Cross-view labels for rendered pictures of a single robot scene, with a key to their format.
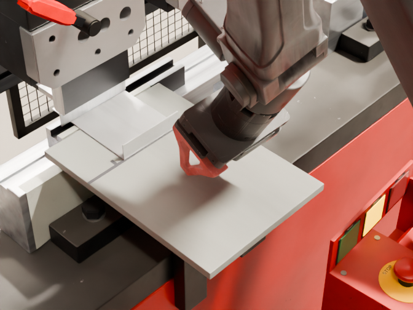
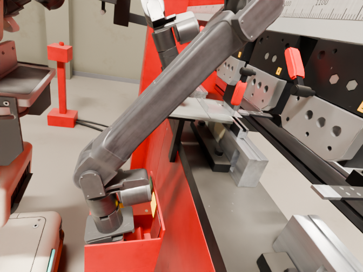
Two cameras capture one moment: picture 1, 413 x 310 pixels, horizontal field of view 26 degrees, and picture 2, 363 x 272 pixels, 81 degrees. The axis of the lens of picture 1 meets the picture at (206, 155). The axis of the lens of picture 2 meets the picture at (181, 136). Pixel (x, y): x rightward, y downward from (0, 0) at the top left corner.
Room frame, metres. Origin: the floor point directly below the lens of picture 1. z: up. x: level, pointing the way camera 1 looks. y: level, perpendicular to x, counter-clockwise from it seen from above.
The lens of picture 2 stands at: (1.06, -0.57, 1.23)
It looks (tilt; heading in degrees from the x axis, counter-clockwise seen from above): 27 degrees down; 118
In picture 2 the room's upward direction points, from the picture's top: 14 degrees clockwise
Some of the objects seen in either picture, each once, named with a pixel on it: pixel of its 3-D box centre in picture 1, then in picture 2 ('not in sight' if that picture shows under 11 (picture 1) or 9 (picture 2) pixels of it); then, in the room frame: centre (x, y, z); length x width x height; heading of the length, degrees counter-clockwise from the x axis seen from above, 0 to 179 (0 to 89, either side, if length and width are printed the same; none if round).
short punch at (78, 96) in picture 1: (90, 75); (232, 97); (0.84, 0.13, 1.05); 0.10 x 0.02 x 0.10; 136
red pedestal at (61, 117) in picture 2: not in sight; (61, 86); (-1.02, 0.59, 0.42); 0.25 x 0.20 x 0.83; 46
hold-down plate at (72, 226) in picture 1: (155, 182); (207, 141); (0.83, 0.07, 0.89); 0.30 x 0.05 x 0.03; 136
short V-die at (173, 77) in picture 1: (118, 104); (230, 119); (0.87, 0.11, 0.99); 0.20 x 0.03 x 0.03; 136
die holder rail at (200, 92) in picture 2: not in sight; (188, 85); (0.45, 0.52, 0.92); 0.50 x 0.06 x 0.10; 136
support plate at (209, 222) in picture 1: (181, 170); (187, 106); (0.74, 0.03, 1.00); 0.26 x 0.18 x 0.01; 46
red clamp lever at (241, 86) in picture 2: not in sight; (242, 87); (0.91, -0.02, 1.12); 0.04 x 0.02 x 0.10; 46
